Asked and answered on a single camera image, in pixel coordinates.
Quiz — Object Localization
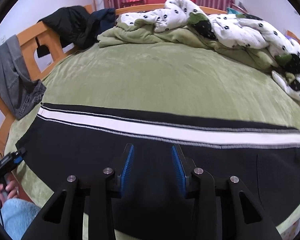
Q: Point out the dark blue garment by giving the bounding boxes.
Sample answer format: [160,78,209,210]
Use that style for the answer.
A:
[92,8,116,36]

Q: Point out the green plush bed sheet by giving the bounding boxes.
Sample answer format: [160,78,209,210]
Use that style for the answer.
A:
[4,42,300,240]

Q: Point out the left light blue sleeve forearm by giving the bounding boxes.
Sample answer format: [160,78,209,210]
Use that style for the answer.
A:
[1,198,41,240]

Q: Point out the wooden bed frame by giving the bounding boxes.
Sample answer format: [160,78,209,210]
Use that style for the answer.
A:
[0,3,300,156]

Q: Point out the grey jeans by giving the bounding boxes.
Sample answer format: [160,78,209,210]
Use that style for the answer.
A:
[0,35,46,120]

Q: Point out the black jacket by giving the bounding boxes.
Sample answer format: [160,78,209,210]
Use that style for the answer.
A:
[39,5,100,50]

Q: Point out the person's left hand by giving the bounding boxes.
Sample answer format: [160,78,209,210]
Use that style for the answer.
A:
[0,173,19,204]

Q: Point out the green plush blanket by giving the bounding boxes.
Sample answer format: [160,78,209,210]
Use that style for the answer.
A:
[97,21,279,73]

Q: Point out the black pants white stripe waistband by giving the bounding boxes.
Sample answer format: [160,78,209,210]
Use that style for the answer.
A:
[16,103,300,239]

